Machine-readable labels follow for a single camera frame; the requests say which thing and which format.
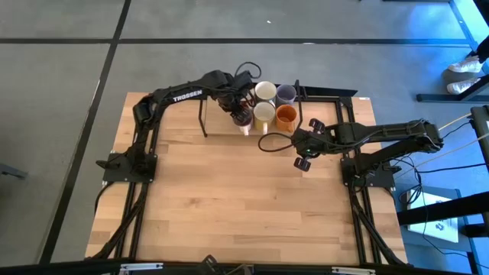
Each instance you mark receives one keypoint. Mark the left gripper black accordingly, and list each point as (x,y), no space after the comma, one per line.
(231,88)

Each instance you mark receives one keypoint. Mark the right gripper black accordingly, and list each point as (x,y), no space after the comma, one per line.
(307,142)

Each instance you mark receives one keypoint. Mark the orange mug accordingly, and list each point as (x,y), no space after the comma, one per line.
(286,118)

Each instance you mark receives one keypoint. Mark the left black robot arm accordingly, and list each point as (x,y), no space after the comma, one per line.
(183,95)

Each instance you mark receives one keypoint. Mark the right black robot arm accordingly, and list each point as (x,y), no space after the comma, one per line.
(382,131)

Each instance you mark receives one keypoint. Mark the black metal rack wooden shelf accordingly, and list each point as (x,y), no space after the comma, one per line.
(203,122)

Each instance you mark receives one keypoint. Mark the pale lavender mug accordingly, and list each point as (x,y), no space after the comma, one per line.
(285,94)

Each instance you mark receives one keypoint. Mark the white box with logo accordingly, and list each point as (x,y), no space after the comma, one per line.
(420,229)

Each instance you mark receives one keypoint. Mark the person's leg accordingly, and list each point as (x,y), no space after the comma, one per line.
(484,51)

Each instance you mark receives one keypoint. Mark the grey floor object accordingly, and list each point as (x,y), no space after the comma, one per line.
(11,171)

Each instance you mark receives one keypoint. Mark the black aluminium cross rail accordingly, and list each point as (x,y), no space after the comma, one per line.
(324,100)

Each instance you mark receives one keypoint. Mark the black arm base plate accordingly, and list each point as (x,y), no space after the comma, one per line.
(384,177)
(114,176)

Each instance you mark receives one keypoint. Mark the black aluminium frame rail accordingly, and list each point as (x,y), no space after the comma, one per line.
(136,225)
(360,237)

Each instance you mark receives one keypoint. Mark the silver metal bracket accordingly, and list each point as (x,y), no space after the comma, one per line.
(353,270)
(141,266)

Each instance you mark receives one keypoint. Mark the black table leg frame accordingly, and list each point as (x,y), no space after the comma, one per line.
(439,98)

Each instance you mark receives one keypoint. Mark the black desk frame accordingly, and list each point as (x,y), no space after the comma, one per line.
(439,210)

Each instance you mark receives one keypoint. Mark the black upright post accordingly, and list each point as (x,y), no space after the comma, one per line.
(482,122)

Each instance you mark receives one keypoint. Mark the black overhead frame beam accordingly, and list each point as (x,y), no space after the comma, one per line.
(57,269)

